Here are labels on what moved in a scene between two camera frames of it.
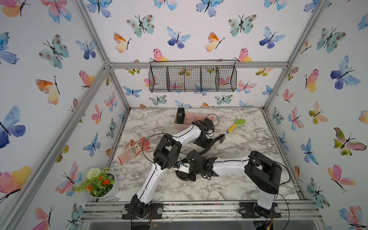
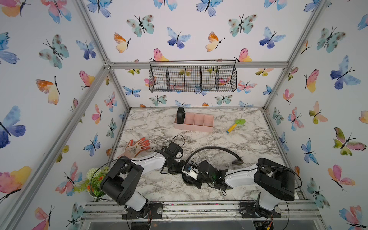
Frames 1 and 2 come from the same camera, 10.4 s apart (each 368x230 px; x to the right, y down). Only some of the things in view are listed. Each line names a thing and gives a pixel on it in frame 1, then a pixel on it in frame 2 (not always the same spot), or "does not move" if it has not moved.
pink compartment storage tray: (189, 118) does not move
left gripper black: (206, 146) → (182, 164)
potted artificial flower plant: (100, 183) does not move
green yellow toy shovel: (237, 121) does not move
